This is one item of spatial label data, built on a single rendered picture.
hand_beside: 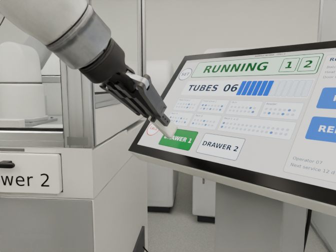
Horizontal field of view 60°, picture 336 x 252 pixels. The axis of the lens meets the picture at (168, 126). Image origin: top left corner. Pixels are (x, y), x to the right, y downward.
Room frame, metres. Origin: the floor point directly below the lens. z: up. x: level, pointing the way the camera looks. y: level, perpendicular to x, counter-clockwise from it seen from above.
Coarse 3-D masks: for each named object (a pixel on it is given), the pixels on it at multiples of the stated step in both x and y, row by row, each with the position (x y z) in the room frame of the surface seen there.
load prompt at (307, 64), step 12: (228, 60) 0.69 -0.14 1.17; (240, 60) 0.67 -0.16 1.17; (252, 60) 0.65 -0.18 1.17; (264, 60) 0.62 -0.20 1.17; (276, 60) 0.60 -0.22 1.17; (288, 60) 0.58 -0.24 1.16; (300, 60) 0.57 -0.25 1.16; (312, 60) 0.55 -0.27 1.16; (204, 72) 0.72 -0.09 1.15; (216, 72) 0.69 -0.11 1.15; (228, 72) 0.66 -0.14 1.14; (240, 72) 0.64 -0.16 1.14; (252, 72) 0.62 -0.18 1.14; (264, 72) 0.60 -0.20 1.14; (276, 72) 0.58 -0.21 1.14; (288, 72) 0.56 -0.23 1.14; (300, 72) 0.55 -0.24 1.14; (312, 72) 0.53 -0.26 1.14
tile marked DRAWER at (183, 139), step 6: (180, 132) 0.62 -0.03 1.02; (186, 132) 0.61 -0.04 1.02; (192, 132) 0.60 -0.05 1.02; (198, 132) 0.59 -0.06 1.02; (162, 138) 0.64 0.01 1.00; (168, 138) 0.63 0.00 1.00; (174, 138) 0.62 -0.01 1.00; (180, 138) 0.61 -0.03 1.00; (186, 138) 0.60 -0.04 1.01; (192, 138) 0.59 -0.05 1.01; (162, 144) 0.63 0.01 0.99; (168, 144) 0.62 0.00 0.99; (174, 144) 0.61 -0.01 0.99; (180, 144) 0.60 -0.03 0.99; (186, 144) 0.59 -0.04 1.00; (186, 150) 0.57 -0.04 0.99
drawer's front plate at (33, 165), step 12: (0, 156) 0.79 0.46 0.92; (12, 156) 0.79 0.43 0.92; (24, 156) 0.78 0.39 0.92; (36, 156) 0.78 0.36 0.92; (48, 156) 0.78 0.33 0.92; (0, 168) 0.79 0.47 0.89; (12, 168) 0.79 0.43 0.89; (24, 168) 0.78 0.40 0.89; (36, 168) 0.78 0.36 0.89; (48, 168) 0.78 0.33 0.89; (60, 168) 0.79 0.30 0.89; (0, 180) 0.79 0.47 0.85; (12, 180) 0.79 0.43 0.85; (24, 180) 0.78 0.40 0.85; (36, 180) 0.78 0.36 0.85; (48, 180) 0.78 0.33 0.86; (60, 180) 0.78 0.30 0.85; (24, 192) 0.78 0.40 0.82; (36, 192) 0.78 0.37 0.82; (48, 192) 0.78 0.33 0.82
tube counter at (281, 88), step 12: (228, 84) 0.64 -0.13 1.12; (240, 84) 0.62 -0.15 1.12; (252, 84) 0.60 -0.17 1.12; (264, 84) 0.58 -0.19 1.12; (276, 84) 0.56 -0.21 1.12; (288, 84) 0.54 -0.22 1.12; (300, 84) 0.53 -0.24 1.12; (312, 84) 0.51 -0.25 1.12; (264, 96) 0.55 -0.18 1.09; (276, 96) 0.54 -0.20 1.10; (288, 96) 0.52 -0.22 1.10; (300, 96) 0.51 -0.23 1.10
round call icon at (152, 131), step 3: (150, 123) 0.70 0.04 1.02; (150, 126) 0.70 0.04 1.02; (153, 126) 0.69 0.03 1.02; (147, 129) 0.70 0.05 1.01; (150, 129) 0.69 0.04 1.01; (153, 129) 0.68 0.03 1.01; (156, 129) 0.68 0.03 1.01; (144, 132) 0.69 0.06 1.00; (147, 132) 0.69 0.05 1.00; (150, 132) 0.68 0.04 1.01; (153, 132) 0.67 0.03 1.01; (156, 132) 0.67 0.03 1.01; (147, 135) 0.68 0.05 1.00; (150, 135) 0.67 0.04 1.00; (153, 135) 0.67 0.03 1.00
